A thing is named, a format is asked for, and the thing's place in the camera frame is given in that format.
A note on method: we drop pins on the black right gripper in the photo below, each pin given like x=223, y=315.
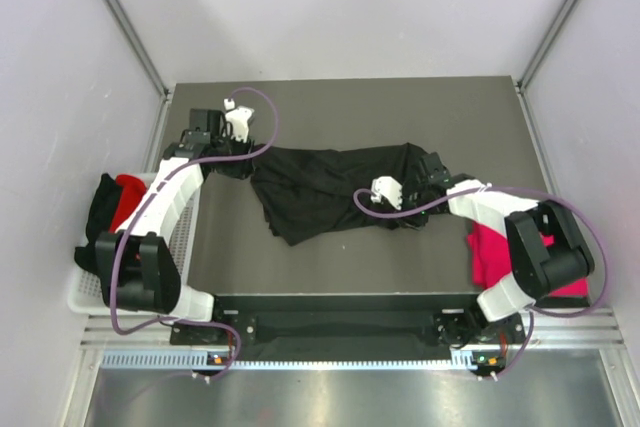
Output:
x=416, y=222

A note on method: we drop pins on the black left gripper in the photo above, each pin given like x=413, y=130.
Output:
x=242, y=169

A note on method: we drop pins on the black t shirt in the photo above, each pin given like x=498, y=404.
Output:
x=306, y=193
x=100, y=216

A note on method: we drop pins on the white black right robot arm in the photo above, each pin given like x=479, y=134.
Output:
x=546, y=248

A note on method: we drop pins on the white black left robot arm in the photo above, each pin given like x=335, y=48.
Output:
x=136, y=269

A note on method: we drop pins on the red t shirt in basket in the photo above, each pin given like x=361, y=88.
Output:
x=133, y=190

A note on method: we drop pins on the folded pink t shirt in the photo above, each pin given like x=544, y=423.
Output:
x=490, y=262

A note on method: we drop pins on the black t shirt in basket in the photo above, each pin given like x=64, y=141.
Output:
x=100, y=216

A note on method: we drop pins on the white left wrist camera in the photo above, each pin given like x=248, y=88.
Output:
x=239, y=118

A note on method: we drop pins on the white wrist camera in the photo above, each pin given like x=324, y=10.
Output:
x=387, y=189
x=239, y=118

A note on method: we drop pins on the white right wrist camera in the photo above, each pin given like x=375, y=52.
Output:
x=387, y=189

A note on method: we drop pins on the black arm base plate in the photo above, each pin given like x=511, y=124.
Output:
x=362, y=326

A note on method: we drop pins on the white slotted cable duct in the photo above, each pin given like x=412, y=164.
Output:
x=210, y=361

